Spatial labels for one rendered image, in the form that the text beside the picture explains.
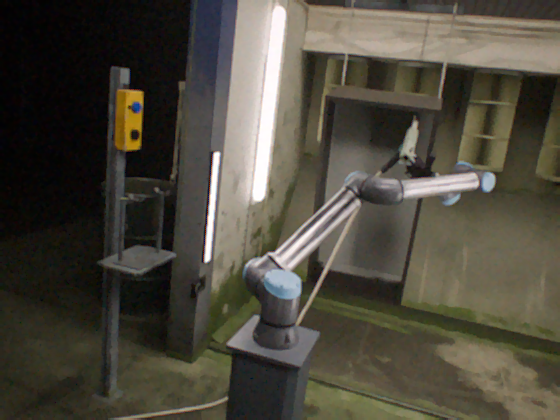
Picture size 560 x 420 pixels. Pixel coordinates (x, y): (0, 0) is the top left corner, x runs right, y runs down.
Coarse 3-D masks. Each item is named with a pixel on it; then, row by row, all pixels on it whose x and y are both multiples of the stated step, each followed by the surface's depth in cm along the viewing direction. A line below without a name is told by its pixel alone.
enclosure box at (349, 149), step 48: (336, 96) 253; (384, 96) 261; (336, 144) 299; (384, 144) 288; (432, 144) 245; (336, 192) 311; (336, 240) 325; (384, 240) 313; (336, 288) 298; (384, 288) 305
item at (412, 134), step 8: (416, 120) 250; (416, 128) 243; (408, 136) 231; (416, 136) 234; (408, 144) 223; (400, 152) 228; (408, 152) 217; (392, 160) 232; (408, 160) 218; (384, 168) 236
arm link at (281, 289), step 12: (264, 276) 189; (276, 276) 188; (288, 276) 190; (264, 288) 186; (276, 288) 182; (288, 288) 182; (300, 288) 188; (264, 300) 186; (276, 300) 183; (288, 300) 183; (264, 312) 187; (276, 312) 184; (288, 312) 185; (276, 324) 185; (288, 324) 186
